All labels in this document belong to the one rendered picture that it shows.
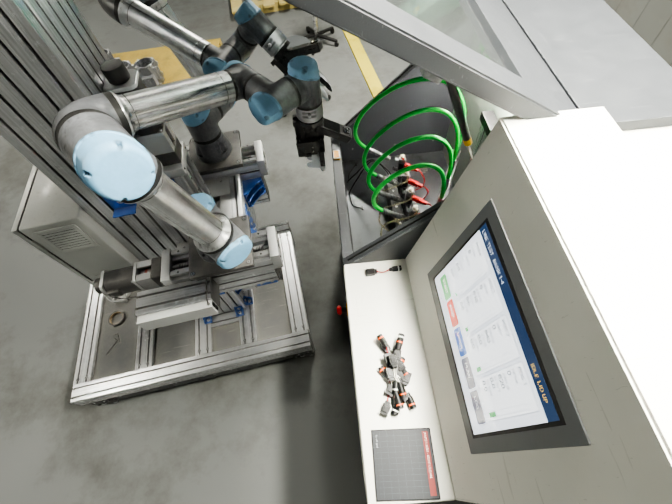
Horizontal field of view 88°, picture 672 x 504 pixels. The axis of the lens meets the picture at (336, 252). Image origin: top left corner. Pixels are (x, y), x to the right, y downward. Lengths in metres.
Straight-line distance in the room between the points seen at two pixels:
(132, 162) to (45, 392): 2.18
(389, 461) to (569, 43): 1.22
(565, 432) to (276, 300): 1.63
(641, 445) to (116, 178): 0.89
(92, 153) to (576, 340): 0.84
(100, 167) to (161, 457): 1.80
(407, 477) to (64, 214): 1.27
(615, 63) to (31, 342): 3.14
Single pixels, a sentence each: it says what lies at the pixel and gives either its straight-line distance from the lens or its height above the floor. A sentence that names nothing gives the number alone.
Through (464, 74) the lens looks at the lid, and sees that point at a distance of 0.74.
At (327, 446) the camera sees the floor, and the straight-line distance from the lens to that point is 2.06.
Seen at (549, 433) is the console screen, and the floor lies 1.38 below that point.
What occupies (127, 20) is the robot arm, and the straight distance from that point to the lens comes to 1.41.
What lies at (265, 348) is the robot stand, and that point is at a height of 0.23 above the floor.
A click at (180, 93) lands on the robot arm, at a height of 1.59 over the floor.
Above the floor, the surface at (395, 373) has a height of 1.01.
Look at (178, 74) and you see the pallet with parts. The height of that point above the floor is 0.15.
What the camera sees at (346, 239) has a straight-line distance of 1.31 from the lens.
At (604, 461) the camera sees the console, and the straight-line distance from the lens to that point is 0.68.
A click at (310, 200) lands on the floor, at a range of 2.69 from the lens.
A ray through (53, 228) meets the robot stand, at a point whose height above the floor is 1.21.
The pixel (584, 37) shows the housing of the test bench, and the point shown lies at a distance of 1.30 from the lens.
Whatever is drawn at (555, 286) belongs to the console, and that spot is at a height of 1.50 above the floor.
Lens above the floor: 2.05
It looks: 59 degrees down
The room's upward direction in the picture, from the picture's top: 7 degrees counter-clockwise
